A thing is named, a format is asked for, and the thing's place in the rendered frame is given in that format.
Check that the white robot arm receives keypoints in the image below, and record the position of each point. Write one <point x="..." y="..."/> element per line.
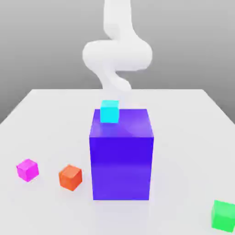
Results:
<point x="117" y="53"/>

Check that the small cyan cube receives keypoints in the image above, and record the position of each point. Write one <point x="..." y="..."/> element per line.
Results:
<point x="109" y="113"/>

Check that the small orange cube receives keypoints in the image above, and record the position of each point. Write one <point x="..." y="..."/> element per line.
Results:
<point x="70" y="177"/>

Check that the small magenta cube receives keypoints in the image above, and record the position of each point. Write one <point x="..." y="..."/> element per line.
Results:
<point x="27" y="170"/>

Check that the small green cube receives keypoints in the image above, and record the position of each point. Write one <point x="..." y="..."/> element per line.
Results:
<point x="223" y="217"/>

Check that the large purple box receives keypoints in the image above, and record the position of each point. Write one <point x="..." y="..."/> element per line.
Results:
<point x="121" y="165"/>

